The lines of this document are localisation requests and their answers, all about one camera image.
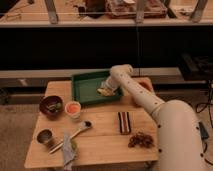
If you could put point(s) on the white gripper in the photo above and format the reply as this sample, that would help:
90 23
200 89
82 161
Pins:
112 84

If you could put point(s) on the yellow banana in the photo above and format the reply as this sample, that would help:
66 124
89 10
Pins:
105 92

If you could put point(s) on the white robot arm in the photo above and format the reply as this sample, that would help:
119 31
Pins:
179 142

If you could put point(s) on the orange filled white cup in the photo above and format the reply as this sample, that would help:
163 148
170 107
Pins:
73 109

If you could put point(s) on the metal cup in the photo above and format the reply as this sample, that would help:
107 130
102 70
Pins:
45 137

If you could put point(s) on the green plastic tray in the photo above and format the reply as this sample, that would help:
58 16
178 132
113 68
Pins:
85 85

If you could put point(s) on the red orange small bowl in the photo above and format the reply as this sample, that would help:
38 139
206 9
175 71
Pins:
146 85

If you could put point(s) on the striped red black block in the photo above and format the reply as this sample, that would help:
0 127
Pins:
124 123

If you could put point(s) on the wooden table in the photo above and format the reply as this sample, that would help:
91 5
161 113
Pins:
101 144

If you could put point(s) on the brown grape bunch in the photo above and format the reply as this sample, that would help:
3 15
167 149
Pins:
141 139

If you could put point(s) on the dark red bowl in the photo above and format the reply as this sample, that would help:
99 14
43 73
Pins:
51 106

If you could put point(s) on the black foot pedal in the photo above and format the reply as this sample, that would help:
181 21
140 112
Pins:
203 131

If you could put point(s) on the background wooden shelf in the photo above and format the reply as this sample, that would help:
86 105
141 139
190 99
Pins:
106 13

